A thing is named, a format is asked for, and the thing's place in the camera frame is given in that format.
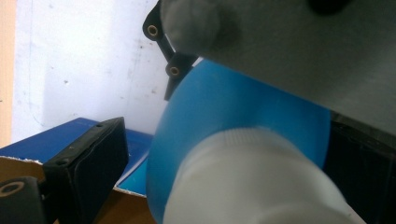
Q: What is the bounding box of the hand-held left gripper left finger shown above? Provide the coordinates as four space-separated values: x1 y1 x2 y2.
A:
43 116 130 224

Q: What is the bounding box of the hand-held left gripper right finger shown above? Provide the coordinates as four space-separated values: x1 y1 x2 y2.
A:
323 111 396 224

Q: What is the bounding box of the blue cardboard box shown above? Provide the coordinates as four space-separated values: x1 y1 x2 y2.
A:
0 117 157 224

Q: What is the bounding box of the blue bottle with white cap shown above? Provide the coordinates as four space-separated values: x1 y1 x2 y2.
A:
145 59 367 224

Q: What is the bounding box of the white paper sheet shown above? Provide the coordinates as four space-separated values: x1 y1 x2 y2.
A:
12 0 204 144

